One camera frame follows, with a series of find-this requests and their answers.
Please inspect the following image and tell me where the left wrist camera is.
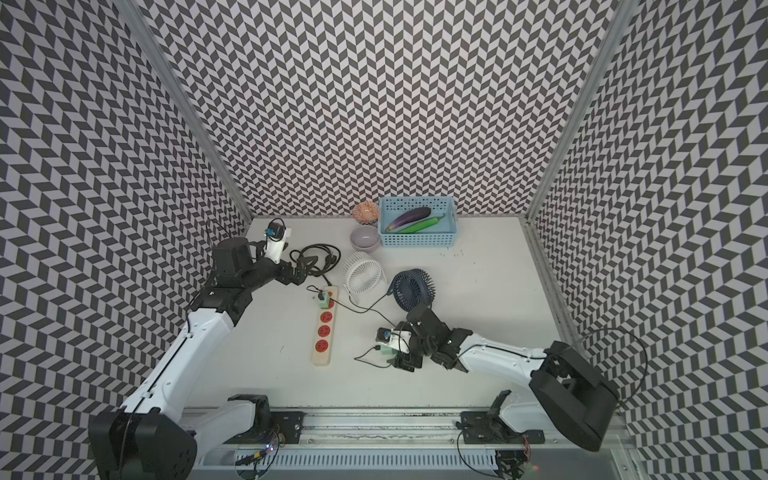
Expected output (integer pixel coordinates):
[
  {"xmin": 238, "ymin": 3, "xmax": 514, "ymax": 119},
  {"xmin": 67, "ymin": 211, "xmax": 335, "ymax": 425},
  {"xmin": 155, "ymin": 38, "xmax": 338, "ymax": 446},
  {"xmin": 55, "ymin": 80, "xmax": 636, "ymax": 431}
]
[{"xmin": 264, "ymin": 218, "xmax": 291, "ymax": 264}]

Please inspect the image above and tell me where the black power strip cord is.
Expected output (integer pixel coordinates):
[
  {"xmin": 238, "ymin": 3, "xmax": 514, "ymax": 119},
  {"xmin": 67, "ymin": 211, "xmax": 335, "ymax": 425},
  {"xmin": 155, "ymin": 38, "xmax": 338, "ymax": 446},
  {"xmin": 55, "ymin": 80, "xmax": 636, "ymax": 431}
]
[{"xmin": 289, "ymin": 242, "xmax": 343, "ymax": 286}]

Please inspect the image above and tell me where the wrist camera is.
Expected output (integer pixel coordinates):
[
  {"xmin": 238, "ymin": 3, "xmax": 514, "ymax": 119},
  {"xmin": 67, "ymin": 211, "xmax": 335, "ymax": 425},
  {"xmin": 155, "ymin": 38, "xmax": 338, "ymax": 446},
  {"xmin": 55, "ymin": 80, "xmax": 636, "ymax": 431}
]
[
  {"xmin": 375, "ymin": 328, "xmax": 412, "ymax": 354},
  {"xmin": 264, "ymin": 218, "xmax": 291, "ymax": 264}
]

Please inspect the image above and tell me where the light blue perforated basket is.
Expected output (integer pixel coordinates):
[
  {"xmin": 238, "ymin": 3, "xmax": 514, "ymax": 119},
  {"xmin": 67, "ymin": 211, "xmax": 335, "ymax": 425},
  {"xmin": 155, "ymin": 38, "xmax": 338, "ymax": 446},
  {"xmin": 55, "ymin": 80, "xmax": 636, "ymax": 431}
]
[{"xmin": 378, "ymin": 196, "xmax": 458, "ymax": 247}]

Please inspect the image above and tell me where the lilac ceramic bowl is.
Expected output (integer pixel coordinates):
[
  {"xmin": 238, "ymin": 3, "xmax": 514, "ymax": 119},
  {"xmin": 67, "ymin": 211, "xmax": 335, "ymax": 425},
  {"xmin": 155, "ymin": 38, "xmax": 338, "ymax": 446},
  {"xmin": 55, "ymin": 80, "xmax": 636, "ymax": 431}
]
[{"xmin": 350, "ymin": 225, "xmax": 381, "ymax": 252}]

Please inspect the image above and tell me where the black white fan cable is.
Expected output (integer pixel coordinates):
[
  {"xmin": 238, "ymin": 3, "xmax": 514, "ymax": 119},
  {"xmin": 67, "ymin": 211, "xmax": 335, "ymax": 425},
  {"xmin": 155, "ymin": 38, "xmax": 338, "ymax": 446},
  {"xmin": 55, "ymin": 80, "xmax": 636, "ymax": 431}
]
[{"xmin": 305, "ymin": 281, "xmax": 397, "ymax": 316}]

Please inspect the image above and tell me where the beige red power strip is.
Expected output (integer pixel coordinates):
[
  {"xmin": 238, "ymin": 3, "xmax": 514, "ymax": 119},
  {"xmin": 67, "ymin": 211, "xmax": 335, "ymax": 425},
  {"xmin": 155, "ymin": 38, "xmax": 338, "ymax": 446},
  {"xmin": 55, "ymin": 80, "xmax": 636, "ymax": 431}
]
[{"xmin": 311, "ymin": 286, "xmax": 339, "ymax": 367}]

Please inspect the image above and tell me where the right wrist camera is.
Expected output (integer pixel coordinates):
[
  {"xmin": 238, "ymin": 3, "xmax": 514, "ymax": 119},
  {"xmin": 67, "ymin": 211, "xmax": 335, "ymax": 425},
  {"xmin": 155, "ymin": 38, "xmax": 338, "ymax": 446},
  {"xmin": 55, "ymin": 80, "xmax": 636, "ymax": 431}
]
[{"xmin": 375, "ymin": 328, "xmax": 412, "ymax": 354}]

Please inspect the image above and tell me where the green adapter of white fan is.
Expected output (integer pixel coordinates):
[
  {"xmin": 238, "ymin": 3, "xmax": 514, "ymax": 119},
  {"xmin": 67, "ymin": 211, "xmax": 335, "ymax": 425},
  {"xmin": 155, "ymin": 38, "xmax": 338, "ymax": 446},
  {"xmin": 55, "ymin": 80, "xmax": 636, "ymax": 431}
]
[{"xmin": 317, "ymin": 290, "xmax": 333, "ymax": 310}]

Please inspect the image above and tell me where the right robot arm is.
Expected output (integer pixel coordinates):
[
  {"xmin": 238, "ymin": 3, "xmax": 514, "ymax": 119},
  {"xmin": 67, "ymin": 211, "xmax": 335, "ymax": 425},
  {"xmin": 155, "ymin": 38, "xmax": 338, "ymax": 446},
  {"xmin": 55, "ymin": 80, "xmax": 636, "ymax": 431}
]
[{"xmin": 376, "ymin": 304, "xmax": 619, "ymax": 452}]

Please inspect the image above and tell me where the purple eggplant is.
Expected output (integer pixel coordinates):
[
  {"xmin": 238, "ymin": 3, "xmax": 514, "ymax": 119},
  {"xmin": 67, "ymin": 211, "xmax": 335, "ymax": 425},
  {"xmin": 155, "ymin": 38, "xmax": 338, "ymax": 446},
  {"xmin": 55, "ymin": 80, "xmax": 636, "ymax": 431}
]
[{"xmin": 386, "ymin": 207, "xmax": 432, "ymax": 232}]

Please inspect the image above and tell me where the navy blue desk fan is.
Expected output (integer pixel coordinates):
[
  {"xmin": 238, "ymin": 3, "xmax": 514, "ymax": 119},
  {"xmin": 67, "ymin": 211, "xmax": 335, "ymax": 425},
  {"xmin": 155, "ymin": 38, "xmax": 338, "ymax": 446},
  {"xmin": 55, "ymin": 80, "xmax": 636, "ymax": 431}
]
[{"xmin": 387, "ymin": 268, "xmax": 436, "ymax": 312}]

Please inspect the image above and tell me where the black navy fan cable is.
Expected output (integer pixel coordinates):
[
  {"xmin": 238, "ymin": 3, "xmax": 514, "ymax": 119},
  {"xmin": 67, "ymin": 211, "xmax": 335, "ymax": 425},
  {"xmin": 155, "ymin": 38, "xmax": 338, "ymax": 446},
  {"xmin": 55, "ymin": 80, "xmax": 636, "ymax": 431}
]
[{"xmin": 353, "ymin": 341, "xmax": 397, "ymax": 370}]

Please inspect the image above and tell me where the green chili pepper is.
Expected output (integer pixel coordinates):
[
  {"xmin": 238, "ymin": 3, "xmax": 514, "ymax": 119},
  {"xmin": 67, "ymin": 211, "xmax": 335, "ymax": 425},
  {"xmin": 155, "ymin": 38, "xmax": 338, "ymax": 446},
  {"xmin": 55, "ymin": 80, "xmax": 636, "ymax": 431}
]
[{"xmin": 397, "ymin": 216, "xmax": 443, "ymax": 234}]

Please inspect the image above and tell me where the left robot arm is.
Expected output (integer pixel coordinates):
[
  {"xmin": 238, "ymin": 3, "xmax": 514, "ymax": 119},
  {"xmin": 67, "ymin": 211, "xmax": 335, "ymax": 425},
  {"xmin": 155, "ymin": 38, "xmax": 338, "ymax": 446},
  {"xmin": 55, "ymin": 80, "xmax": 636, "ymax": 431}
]
[{"xmin": 88, "ymin": 237, "xmax": 317, "ymax": 479}]

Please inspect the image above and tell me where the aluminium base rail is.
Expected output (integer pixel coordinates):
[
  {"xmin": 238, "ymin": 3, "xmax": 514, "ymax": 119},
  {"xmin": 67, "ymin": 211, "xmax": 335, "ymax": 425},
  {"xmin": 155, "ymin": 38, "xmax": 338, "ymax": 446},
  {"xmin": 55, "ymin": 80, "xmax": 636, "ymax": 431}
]
[{"xmin": 185, "ymin": 408, "xmax": 648, "ymax": 479}]

